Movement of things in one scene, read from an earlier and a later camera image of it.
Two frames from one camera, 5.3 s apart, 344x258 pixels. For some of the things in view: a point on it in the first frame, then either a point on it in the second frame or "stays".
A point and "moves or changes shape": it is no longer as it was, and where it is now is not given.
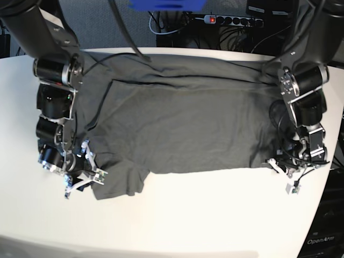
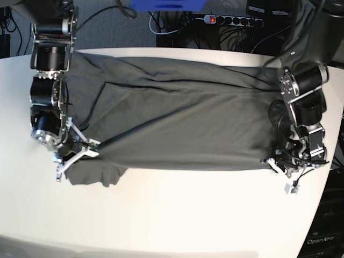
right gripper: (81, 167) to (73, 145)
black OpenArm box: (325, 238) stays
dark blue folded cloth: (167, 5) stays
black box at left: (5, 45) stays
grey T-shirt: (138, 112) moves or changes shape
